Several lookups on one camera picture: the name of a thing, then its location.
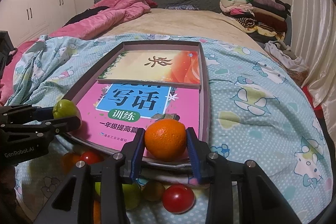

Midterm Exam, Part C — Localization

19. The red tomato top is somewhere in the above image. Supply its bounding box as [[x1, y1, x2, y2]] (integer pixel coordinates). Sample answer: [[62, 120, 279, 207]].
[[79, 151, 104, 165]]

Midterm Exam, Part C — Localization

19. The red tomato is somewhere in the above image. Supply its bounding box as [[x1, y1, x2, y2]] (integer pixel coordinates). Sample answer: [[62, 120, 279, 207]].
[[162, 184, 195, 214], [79, 151, 104, 165]]

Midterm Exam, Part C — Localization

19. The large green jujube fruit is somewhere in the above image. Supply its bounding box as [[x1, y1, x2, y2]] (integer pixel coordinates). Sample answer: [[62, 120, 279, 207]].
[[95, 182, 141, 210]]

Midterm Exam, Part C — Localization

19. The orange tangerine front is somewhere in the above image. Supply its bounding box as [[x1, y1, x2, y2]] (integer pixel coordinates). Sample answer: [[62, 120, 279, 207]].
[[93, 200, 101, 224]]

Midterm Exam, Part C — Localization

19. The orange tangerine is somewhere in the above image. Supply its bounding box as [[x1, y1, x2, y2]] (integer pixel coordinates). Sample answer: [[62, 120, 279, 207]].
[[60, 152, 80, 174], [144, 119, 187, 162], [93, 200, 101, 224]]

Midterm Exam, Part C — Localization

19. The small green apple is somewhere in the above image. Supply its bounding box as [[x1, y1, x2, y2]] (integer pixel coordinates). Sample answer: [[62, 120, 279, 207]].
[[52, 99, 81, 119]]

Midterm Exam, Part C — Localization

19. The small brown longan back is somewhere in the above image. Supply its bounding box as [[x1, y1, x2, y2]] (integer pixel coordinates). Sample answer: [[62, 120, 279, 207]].
[[142, 180, 166, 202]]

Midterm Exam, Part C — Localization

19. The pink Chinese workbook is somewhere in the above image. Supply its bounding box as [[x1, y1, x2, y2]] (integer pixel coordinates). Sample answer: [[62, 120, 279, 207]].
[[72, 82, 199, 153]]

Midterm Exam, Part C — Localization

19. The cream orange booklet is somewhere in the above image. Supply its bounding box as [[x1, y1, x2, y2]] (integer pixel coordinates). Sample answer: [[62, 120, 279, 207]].
[[97, 50, 201, 88]]

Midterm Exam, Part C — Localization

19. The black garment on bed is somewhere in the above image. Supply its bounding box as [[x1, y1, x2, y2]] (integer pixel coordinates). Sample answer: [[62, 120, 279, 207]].
[[64, 6, 109, 27]]

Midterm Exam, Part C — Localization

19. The pink blanket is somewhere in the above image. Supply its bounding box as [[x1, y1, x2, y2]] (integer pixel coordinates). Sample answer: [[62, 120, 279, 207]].
[[1, 0, 158, 106]]

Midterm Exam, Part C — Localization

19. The white crumpled garment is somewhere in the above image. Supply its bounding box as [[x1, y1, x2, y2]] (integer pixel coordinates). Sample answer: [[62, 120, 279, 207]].
[[264, 41, 309, 73]]

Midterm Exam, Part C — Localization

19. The beige bed sheet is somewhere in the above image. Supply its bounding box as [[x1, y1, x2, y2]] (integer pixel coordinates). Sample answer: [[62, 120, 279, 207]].
[[102, 9, 266, 54]]

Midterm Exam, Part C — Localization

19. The stack of folded clothes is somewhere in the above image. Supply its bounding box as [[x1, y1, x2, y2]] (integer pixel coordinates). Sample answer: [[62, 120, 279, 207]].
[[219, 0, 291, 45]]

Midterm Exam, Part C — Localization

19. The cream satin curtain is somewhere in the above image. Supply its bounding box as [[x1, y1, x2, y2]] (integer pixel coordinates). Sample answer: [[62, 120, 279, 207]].
[[291, 0, 335, 139]]

